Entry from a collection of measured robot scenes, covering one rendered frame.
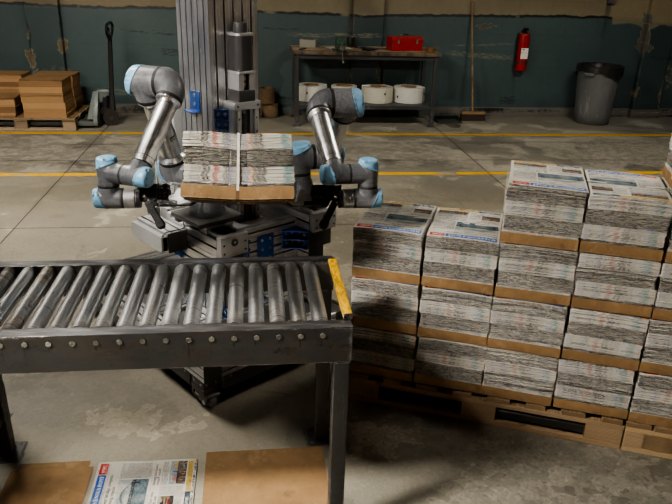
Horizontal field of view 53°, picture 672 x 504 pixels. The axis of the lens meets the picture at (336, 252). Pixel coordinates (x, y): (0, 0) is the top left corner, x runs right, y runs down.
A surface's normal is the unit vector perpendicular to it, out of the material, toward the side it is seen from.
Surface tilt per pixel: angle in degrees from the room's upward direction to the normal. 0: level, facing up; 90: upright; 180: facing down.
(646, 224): 90
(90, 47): 90
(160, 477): 1
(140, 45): 90
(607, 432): 90
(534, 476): 0
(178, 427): 0
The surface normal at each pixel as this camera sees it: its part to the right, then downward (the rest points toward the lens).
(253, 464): 0.03, -0.92
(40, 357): 0.11, 0.38
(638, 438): -0.27, 0.36
